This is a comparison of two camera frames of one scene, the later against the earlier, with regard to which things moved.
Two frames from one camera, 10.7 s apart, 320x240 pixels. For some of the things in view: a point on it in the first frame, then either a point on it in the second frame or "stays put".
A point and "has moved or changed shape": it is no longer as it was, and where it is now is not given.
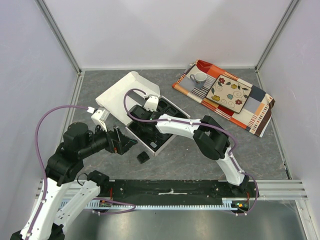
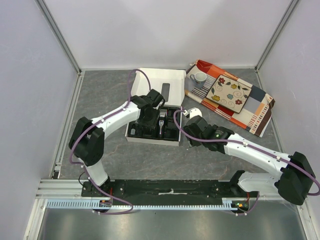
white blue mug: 199,78 stays put
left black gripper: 118,142 -> 153,123
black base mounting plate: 174,190 stays put
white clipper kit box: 137,101 has moved or changed shape
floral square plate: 229,93 stays put
